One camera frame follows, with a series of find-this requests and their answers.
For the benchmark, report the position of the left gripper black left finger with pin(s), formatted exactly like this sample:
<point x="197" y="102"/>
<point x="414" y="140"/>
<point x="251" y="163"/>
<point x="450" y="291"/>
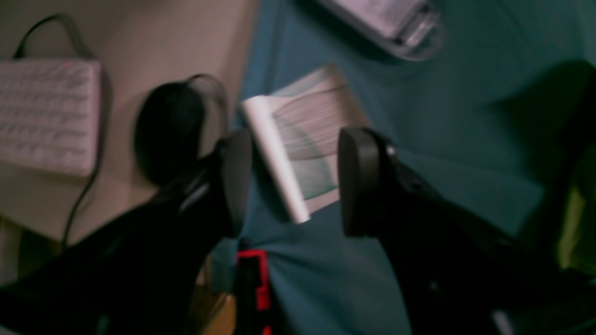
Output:
<point x="137" y="274"/>

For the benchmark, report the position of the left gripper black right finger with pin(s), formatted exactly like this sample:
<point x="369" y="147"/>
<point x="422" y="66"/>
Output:
<point x="458" y="274"/>

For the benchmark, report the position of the olive green t-shirt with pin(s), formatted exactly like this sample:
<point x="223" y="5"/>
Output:
<point x="576" y="248"/>

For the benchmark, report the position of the black orange tool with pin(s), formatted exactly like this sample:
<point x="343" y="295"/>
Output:
<point x="252" y="291"/>

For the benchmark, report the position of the black computer mouse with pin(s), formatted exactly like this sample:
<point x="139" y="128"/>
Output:
<point x="168" y="128"/>

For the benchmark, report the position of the blue table cloth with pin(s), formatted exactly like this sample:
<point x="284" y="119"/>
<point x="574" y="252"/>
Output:
<point x="480" y="121"/>

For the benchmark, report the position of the white keyboard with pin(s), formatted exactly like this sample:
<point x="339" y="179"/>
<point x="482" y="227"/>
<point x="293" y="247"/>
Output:
<point x="50" y="114"/>

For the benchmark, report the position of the leaf pattern notebook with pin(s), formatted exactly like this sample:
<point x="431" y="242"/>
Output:
<point x="297" y="130"/>

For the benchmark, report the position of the clear plastic screw box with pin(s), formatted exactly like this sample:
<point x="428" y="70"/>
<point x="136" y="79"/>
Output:
<point x="405" y="29"/>

